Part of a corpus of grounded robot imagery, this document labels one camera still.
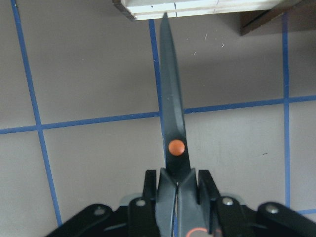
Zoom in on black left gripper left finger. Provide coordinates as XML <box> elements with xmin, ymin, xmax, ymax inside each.
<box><xmin>48</xmin><ymin>170</ymin><xmax>159</xmax><ymax>237</ymax></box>

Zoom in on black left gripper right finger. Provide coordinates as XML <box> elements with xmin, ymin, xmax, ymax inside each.
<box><xmin>198</xmin><ymin>170</ymin><xmax>316</xmax><ymax>237</ymax></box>

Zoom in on black scissors orange rivet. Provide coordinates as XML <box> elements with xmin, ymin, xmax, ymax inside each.
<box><xmin>156</xmin><ymin>13</ymin><xmax>220</xmax><ymax>237</ymax></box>

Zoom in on wooden drawer with white handle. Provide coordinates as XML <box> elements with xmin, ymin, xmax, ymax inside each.
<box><xmin>112</xmin><ymin>0</ymin><xmax>299</xmax><ymax>21</ymax></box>

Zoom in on dark wooden drawer cabinet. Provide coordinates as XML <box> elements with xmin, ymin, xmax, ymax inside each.
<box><xmin>239</xmin><ymin>0</ymin><xmax>316</xmax><ymax>36</ymax></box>

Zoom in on brown paper mat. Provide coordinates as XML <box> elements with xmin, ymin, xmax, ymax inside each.
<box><xmin>0</xmin><ymin>0</ymin><xmax>316</xmax><ymax>237</ymax></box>

